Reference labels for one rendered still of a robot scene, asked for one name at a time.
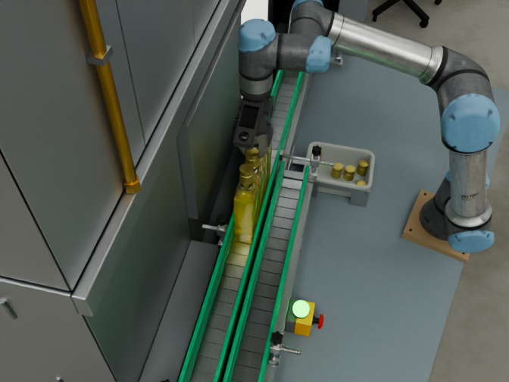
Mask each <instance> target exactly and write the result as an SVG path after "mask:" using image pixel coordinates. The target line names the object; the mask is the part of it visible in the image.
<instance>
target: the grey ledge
mask: <svg viewBox="0 0 509 382"><path fill-rule="evenodd" d="M219 253H220V249H218V245H215V244H211V243H204V242H200V241H196V240H191V241H190V244H189V247H188V249H187V252H186V255H185V258H184V259H183V263H182V266H181V268H180V272H179V273H178V276H177V279H176V282H175V284H174V287H173V290H172V293H171V294H170V298H169V301H168V303H167V307H166V308H165V311H164V314H163V317H162V319H161V323H160V325H159V328H158V331H157V333H156V335H155V339H154V342H153V344H152V346H151V349H150V352H149V354H148V358H147V360H146V363H145V366H144V368H143V370H142V374H141V377H140V379H139V382H161V381H162V380H163V381H165V380H166V379H168V380H169V381H170V382H178V380H179V378H180V373H181V371H182V368H183V364H184V361H185V359H186V355H187V352H188V349H189V345H190V343H191V340H192V336H193V334H194V330H195V326H196V324H197V321H198V317H199V315H200V312H201V307H202V305H203V302H204V300H205V296H206V293H207V291H208V287H209V283H210V281H211V277H212V274H213V272H214V268H215V265H216V262H217V258H218V255H219Z"/></svg>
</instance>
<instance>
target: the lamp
mask: <svg viewBox="0 0 509 382"><path fill-rule="evenodd" d="M292 313H293V315H294V316H295V317H297V318H300V319H302V318H306V317H307V316H308V314H309V305H308V304H307V303H306V302H305V301H302V300H299V301H297V302H295V304H294V305H293V308H292Z"/></svg>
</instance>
